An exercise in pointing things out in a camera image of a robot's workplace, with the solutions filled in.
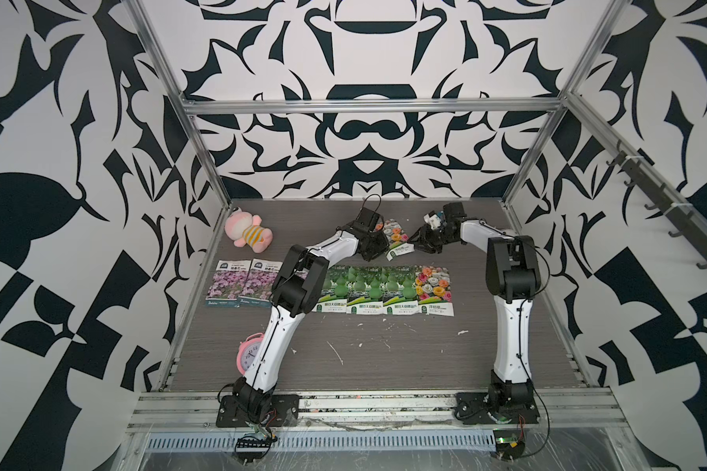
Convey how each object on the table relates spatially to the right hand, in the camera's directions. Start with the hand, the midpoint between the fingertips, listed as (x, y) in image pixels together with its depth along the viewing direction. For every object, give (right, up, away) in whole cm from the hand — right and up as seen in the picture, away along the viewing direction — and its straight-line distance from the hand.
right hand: (410, 237), depth 106 cm
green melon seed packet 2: (-17, -17, -9) cm, 25 cm away
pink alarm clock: (-49, -30, -25) cm, 62 cm away
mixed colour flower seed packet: (-4, 0, +3) cm, 5 cm away
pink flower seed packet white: (-31, -7, -42) cm, 53 cm away
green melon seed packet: (-26, -18, -11) cm, 34 cm away
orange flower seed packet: (+6, -17, -9) cm, 20 cm away
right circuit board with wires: (+17, -49, -34) cm, 62 cm away
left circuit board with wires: (-45, -51, -33) cm, 76 cm away
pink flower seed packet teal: (-61, -15, -9) cm, 63 cm away
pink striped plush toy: (-57, +3, -3) cm, 57 cm away
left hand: (-7, -2, -1) cm, 8 cm away
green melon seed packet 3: (-5, -17, -9) cm, 20 cm away
